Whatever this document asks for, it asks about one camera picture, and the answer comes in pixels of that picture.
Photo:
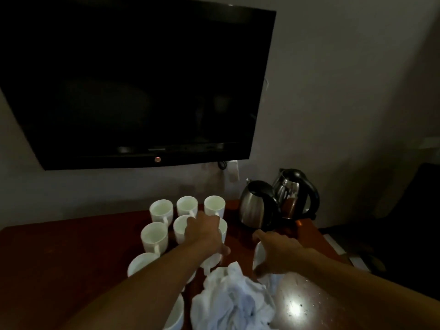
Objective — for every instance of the group of white cups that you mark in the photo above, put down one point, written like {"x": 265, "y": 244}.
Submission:
{"x": 215, "y": 204}

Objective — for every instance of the steel kettle with black lid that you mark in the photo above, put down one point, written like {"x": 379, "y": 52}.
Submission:
{"x": 254, "y": 206}

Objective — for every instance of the black wall television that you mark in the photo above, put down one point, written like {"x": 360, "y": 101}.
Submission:
{"x": 137, "y": 82}

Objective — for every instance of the person's left hand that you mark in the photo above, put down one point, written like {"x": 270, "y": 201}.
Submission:
{"x": 204, "y": 231}

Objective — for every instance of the black and steel kettle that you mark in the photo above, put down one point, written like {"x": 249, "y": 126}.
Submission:
{"x": 299, "y": 192}

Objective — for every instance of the person's right hand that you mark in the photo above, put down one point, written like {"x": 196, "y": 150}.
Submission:
{"x": 283, "y": 254}

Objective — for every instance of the black chair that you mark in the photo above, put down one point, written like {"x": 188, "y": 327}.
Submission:
{"x": 412, "y": 237}

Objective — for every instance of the person's left forearm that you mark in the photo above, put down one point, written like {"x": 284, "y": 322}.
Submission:
{"x": 137, "y": 295}

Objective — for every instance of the small white card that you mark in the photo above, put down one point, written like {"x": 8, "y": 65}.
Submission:
{"x": 358, "y": 263}

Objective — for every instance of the dark red wooden table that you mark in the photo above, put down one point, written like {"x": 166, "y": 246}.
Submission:
{"x": 68, "y": 254}

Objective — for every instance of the white paper sheet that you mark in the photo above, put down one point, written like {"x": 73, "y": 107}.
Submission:
{"x": 335, "y": 244}

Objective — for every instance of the person's right forearm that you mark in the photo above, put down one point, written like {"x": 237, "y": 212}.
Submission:
{"x": 371, "y": 295}

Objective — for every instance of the white ceramic cup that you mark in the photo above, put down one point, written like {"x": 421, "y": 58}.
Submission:
{"x": 154, "y": 237}
{"x": 141, "y": 261}
{"x": 191, "y": 276}
{"x": 258, "y": 254}
{"x": 177, "y": 316}
{"x": 179, "y": 228}
{"x": 187, "y": 204}
{"x": 161, "y": 211}
{"x": 211, "y": 261}

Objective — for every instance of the white cloth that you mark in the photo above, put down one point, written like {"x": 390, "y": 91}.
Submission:
{"x": 233, "y": 299}

